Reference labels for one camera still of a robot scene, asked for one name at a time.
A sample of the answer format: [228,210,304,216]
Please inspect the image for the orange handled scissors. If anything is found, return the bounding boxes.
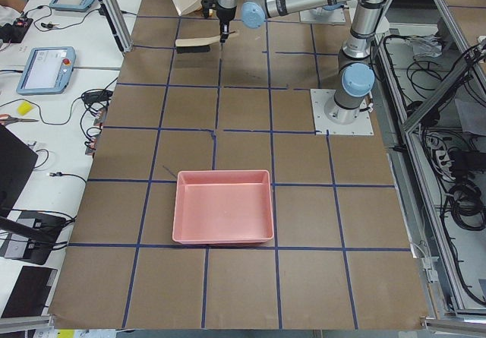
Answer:
[0,114,37,126]

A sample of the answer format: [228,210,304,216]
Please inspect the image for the pink plastic bin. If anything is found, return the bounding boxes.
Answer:
[172,170,274,245]

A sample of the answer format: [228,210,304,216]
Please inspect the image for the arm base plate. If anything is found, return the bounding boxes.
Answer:
[310,89,374,136]
[299,5,346,25]

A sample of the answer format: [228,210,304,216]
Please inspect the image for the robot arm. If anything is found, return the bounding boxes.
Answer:
[215,0,388,125]

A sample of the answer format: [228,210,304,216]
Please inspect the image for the cream hand brush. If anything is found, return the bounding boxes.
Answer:
[175,30,239,54]

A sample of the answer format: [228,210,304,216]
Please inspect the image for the near teach pendant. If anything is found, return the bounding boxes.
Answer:
[16,46,77,96]

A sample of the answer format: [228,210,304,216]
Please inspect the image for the aluminium frame post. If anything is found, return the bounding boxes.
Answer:
[98,0,134,54]

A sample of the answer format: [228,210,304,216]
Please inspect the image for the black laptop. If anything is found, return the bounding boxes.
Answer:
[1,125,38,217]

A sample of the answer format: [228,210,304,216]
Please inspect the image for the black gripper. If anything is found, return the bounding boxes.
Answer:
[216,5,235,44]
[200,0,217,18]

